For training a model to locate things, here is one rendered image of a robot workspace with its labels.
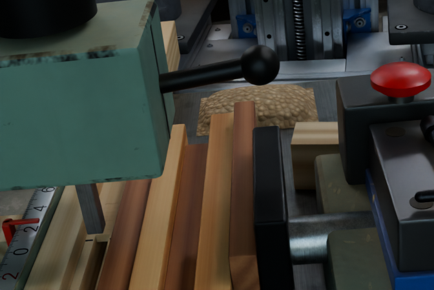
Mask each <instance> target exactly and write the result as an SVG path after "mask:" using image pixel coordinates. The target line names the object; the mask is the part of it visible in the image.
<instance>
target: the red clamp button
mask: <svg viewBox="0 0 434 290"><path fill-rule="evenodd" d="M370 82H371V86H372V87H373V88H374V89H375V90H376V91H378V92H381V93H383V94H384V95H386V96H390V97H394V98H405V97H410V96H414V95H416V94H418V93H419V92H422V91H423V90H426V89H427V88H428V87H429V86H430V85H431V72H430V71H429V70H428V69H426V68H424V67H422V66H420V65H418V64H416V63H410V62H393V63H388V64H385V65H382V66H381V67H379V68H377V69H376V70H374V71H373V72H372V73H371V76H370Z"/></svg>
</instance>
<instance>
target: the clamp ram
mask: <svg viewBox="0 0 434 290"><path fill-rule="evenodd" d="M253 226H254V236H255V242H256V252H257V258H258V268H259V274H260V285H261V290H295V285H294V276H293V265H304V264H321V263H327V244H326V242H327V236H328V234H329V233H331V232H332V231H339V230H348V229H365V228H374V227H376V224H375V219H374V215H373V211H372V210H370V211H353V212H337V213H329V214H312V215H303V216H289V218H288V211H287V198H286V190H285V176H284V163H283V156H282V142H281V135H280V128H279V126H276V125H275V126H267V127H255V128H254V129H253Z"/></svg>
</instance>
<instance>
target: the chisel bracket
mask: <svg viewBox="0 0 434 290"><path fill-rule="evenodd" d="M96 4H97V8H98V11H97V14H96V15H95V16H94V17H93V18H92V19H91V20H89V21H87V22H86V23H84V24H82V25H80V26H77V27H75V28H73V29H70V30H67V31H64V32H60V33H58V34H52V35H49V36H43V37H35V38H28V39H7V38H3V37H0V191H13V190H21V189H36V188H44V187H59V186H67V185H86V184H91V183H106V182H114V181H129V180H144V179H152V178H158V177H160V176H161V175H162V174H163V171H164V167H165V161H166V157H167V151H168V147H169V141H170V138H171V130H172V124H173V121H174V115H175V107H174V100H173V95H172V92H169V93H165V94H161V92H160V86H159V76H160V74H163V73H167V72H169V69H168V64H167V57H166V53H165V45H164V41H163V34H162V29H161V23H160V15H159V11H158V4H157V3H156V2H155V0H126V1H114V2H108V3H96Z"/></svg>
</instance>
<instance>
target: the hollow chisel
mask: <svg viewBox="0 0 434 290"><path fill-rule="evenodd" d="M75 187H76V192H77V196H78V200H79V204H80V207H81V212H82V215H83V219H84V223H85V227H86V230H87V234H101V233H103V231H104V228H105V224H106V223H105V219H104V215H103V210H102V207H101V202H100V199H99V194H98V189H97V185H96V183H91V184H86V185H75Z"/></svg>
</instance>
